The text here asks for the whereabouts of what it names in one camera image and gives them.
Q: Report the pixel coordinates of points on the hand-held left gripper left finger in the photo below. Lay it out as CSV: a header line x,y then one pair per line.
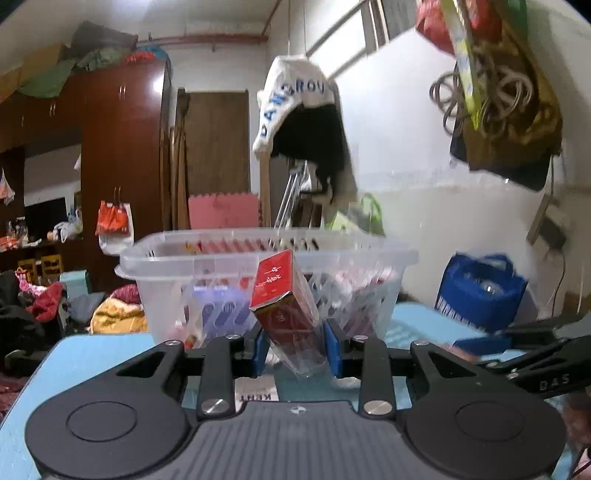
x,y
258,350

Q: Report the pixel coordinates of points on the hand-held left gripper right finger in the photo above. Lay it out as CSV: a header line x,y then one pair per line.
x,y
333,353

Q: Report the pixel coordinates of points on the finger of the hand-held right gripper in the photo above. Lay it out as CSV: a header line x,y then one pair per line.
x,y
521,355
549,324

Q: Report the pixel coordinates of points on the red box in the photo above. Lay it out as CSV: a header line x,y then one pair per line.
x,y
277,286

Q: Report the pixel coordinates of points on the white plastic basket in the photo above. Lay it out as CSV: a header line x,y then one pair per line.
x,y
161,261

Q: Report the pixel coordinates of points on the white printed carton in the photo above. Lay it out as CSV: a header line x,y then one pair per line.
x,y
256,397

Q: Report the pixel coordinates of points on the blue shopping bag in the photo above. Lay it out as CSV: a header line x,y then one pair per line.
x,y
480,295

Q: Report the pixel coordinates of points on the black power adapter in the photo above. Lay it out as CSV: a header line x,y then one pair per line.
x,y
551,230

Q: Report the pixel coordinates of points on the green bag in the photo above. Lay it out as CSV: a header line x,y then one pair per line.
x,y
369,217

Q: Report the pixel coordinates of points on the pink foam mat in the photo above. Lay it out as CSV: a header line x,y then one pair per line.
x,y
221,212

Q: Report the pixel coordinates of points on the magenta cloth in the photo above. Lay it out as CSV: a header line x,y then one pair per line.
x,y
127,293

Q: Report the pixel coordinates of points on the yellow cloth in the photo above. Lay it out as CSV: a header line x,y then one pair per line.
x,y
117,316

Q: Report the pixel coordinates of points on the metal folding rack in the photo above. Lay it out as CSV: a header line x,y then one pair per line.
x,y
295,194

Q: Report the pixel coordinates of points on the brown hanging bag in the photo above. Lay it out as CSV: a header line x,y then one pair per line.
x,y
512,152

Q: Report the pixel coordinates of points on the wooden sticks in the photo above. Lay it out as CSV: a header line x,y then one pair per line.
x,y
178,184

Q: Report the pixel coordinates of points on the red and white plastic bag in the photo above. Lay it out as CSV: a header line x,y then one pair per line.
x,y
113,221

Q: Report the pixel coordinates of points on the light blue box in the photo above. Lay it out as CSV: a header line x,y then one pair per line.
x,y
76,282

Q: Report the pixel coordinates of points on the black hanging garment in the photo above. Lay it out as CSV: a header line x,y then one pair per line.
x,y
323,147

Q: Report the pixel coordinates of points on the red cloth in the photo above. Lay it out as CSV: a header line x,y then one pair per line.
x,y
48,302

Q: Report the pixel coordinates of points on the brown wooden door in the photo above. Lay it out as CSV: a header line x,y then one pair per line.
x,y
217,138

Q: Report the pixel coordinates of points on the yellow stools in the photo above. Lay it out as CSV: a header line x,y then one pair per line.
x,y
44,267

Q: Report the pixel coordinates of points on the brown wooden wardrobe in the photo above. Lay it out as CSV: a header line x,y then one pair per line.
x,y
124,152

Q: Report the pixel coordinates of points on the dark television screen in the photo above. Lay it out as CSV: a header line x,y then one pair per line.
x,y
46,217

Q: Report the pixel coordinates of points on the white lettered hooded garment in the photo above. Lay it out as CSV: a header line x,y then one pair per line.
x,y
291,92

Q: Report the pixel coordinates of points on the yellow green strip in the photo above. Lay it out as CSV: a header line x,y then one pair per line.
x,y
464,60

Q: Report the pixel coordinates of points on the red hanging bag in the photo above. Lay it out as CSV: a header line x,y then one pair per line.
x,y
434,23

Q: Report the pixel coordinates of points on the green cloth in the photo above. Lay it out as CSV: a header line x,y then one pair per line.
x,y
51,81

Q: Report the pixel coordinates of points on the grey cloth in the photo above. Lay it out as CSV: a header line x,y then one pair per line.
x,y
101,39

